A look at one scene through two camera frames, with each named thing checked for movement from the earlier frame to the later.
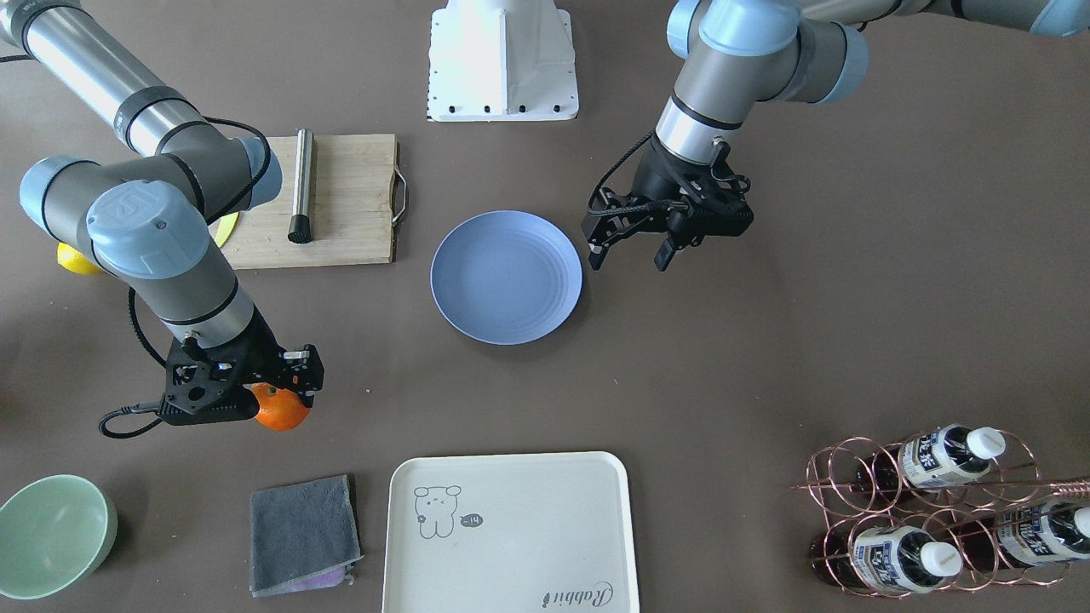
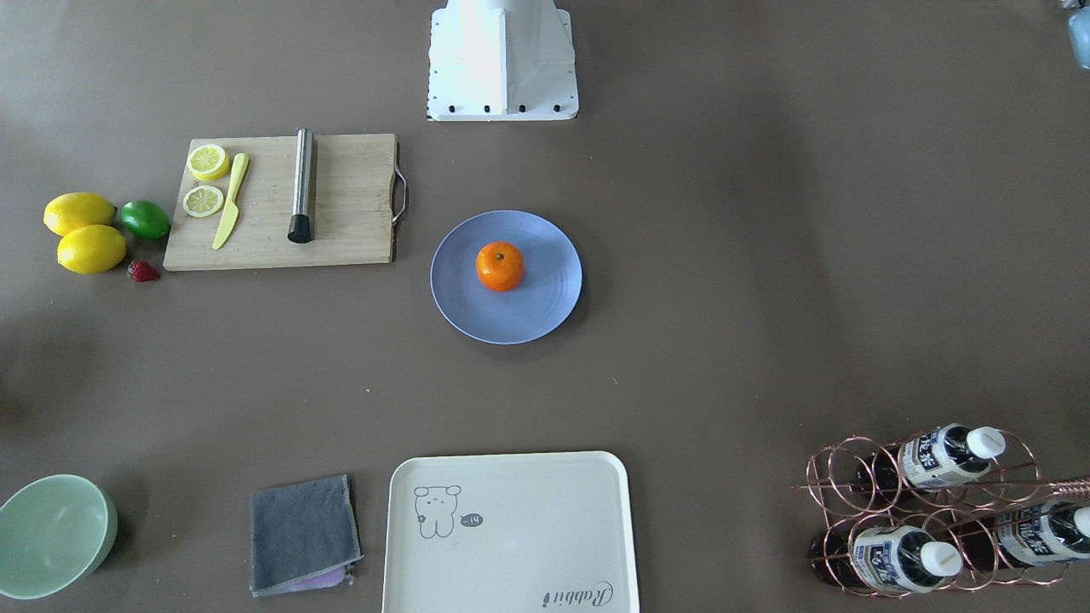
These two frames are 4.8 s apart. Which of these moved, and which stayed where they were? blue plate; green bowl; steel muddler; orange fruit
Moved: orange fruit
Stayed: steel muddler; blue plate; green bowl
